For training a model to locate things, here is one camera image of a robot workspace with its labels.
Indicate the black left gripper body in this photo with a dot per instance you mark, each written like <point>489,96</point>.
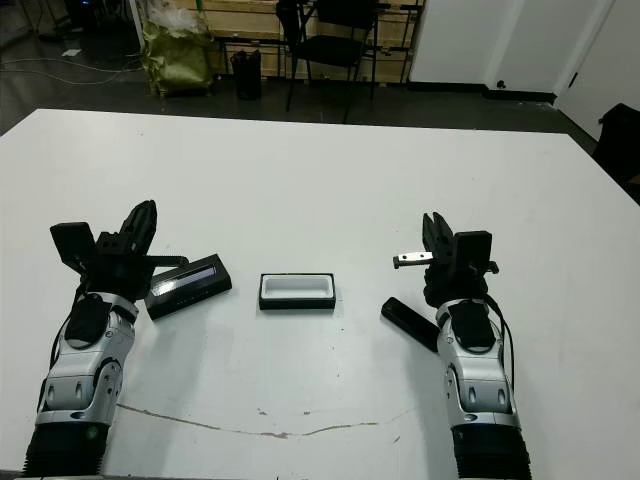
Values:
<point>120,275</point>

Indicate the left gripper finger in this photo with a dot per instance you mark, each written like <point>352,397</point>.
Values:
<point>153,230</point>
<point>136,227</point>

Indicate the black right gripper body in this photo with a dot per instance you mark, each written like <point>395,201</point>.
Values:
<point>445,285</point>

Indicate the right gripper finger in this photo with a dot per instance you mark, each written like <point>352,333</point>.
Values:
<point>429,237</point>
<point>445,242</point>

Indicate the slim black camera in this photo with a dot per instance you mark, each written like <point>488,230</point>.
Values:
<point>407,320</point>

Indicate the black box lid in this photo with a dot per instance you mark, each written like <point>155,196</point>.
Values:
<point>200,287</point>

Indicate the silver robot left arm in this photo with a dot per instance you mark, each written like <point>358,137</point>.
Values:
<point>75,380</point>

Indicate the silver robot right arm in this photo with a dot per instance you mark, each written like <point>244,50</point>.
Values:
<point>475,380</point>

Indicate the black box base white insert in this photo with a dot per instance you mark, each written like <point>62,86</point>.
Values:
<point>295,286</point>

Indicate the green bag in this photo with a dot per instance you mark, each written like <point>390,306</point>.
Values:
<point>177,60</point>

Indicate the black waste bin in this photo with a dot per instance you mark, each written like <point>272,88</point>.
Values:
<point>246,75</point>

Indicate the white paper sheet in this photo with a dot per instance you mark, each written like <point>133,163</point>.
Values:
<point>71,53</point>

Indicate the black bulky chair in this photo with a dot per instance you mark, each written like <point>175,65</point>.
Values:
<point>622,145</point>

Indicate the dark equipment cabinet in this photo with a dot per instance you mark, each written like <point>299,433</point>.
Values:
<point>97,22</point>

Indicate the black folding chair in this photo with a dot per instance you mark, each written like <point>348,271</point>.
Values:
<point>330,47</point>

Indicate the clear plastic bag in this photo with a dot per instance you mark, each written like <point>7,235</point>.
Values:
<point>172,12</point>

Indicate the white door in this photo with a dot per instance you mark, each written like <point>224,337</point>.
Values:
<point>610,60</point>

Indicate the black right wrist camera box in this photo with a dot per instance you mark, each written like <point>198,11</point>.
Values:
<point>475,252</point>

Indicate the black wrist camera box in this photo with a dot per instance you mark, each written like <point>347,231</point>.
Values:
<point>475,252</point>
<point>72,242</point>

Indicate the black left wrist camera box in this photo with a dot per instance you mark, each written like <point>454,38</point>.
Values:
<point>72,242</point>

